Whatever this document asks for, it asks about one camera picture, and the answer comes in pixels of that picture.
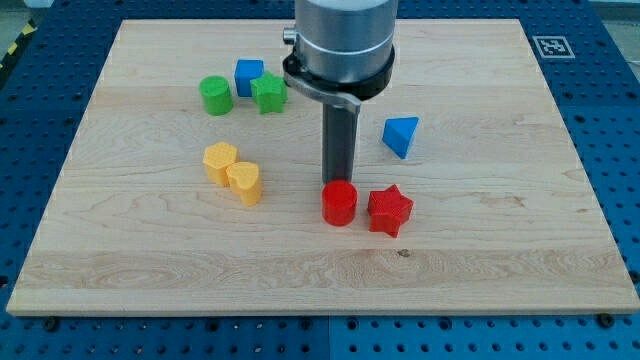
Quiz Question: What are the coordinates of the red star block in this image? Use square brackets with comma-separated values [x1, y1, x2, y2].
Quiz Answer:
[367, 184, 414, 238]

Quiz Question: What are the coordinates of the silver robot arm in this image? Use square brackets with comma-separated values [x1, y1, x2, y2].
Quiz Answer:
[282, 0, 398, 184]

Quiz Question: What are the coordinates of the green cylinder block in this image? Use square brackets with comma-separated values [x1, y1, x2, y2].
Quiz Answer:
[199, 75, 233, 116]

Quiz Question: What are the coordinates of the green star block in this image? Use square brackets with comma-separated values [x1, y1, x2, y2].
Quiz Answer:
[250, 71, 288, 114]

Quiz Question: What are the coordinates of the black flange with metal clamp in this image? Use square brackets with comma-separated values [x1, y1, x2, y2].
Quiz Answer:
[282, 47, 395, 114]

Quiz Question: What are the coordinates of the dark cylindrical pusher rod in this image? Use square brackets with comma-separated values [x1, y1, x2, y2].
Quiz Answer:
[322, 104, 358, 184]

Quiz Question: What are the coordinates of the yellow heart block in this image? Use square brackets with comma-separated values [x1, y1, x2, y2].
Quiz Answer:
[226, 162, 263, 207]

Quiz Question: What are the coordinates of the white fiducial marker tag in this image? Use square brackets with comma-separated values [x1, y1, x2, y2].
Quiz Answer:
[533, 35, 575, 59]

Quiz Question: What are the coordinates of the yellow hexagon block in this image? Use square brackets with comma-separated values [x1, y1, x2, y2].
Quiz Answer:
[203, 142, 239, 187]

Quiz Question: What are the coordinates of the wooden board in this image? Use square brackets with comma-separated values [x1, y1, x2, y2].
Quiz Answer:
[7, 19, 639, 317]

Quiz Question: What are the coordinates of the blue triangle block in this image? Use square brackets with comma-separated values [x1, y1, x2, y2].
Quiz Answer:
[382, 117, 419, 159]

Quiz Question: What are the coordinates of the blue cube block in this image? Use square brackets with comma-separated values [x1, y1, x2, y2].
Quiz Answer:
[234, 59, 264, 97]

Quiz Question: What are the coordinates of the red cylinder block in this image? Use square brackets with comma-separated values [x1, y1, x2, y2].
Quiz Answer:
[321, 180, 358, 226]

